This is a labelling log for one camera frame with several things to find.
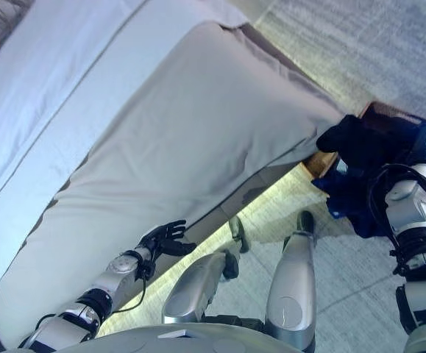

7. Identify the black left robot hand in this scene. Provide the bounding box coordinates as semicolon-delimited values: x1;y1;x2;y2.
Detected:
135;219;199;261

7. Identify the silver robot leg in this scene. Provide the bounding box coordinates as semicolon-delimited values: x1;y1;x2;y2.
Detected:
264;210;317;353
160;215;252;325

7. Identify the black garment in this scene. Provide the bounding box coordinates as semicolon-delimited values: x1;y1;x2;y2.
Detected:
316;114;420;185

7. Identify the silver right robot leg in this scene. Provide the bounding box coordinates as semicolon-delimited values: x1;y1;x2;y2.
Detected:
264;210;317;353

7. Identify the white duvet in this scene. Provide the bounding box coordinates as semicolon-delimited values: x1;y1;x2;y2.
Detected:
0;0;185;222

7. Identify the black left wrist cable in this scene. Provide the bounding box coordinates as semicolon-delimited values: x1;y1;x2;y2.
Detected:
108;256;155;314

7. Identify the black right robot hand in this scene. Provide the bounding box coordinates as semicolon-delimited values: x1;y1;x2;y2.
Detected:
400;121;426;167

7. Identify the blue garment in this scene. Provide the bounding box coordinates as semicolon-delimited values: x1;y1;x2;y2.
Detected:
310;166;398;240

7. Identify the grey robot torso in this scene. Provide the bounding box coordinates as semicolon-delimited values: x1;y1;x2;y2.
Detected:
55;322;310;353

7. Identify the bed with grey cover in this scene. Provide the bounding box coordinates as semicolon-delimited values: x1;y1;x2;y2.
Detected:
0;21;349;349

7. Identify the brown woven basket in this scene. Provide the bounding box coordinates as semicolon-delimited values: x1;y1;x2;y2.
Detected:
305;100;426;178

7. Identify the silver left robot leg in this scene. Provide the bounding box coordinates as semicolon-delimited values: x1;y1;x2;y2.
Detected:
160;215;252;325

